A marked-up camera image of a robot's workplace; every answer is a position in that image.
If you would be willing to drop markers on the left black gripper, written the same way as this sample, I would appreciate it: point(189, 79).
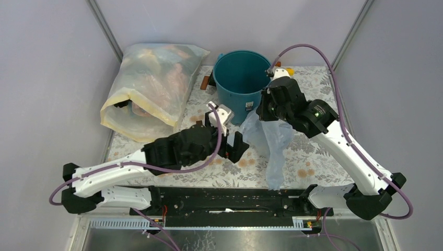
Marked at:
point(235, 153)

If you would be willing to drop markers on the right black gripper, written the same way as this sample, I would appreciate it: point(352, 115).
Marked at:
point(261, 111)

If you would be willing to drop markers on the light blue plastic trash bag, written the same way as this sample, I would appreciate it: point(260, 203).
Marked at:
point(270, 139)

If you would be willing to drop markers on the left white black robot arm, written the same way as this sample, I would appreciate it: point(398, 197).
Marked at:
point(87, 188)

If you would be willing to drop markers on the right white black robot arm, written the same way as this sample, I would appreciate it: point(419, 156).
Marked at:
point(373, 186)

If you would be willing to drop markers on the teal plastic trash bin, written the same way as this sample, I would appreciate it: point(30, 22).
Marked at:
point(240, 77)

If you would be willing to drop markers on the yellow toy block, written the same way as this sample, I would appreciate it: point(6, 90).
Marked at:
point(290, 71)

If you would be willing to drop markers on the brown wooden block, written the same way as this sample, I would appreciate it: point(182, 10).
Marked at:
point(207, 81)

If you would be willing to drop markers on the floral patterned table mat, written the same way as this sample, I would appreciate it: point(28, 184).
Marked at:
point(306, 162)

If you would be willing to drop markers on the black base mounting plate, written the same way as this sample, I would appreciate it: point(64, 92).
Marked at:
point(229, 207)

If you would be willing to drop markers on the large translucent stuffed bag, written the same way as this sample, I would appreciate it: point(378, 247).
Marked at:
point(148, 96)

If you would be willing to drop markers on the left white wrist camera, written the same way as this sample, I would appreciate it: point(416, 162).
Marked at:
point(225, 115)

